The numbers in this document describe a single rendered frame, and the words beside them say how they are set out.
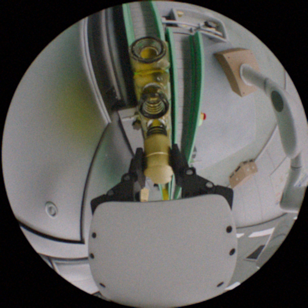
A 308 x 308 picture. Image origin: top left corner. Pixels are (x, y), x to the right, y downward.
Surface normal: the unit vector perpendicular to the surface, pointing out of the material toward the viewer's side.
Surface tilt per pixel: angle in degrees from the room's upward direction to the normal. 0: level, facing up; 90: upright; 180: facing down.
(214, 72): 0
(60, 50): 89
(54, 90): 91
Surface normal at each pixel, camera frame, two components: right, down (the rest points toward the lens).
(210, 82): 0.04, 0.79
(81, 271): 0.99, -0.10
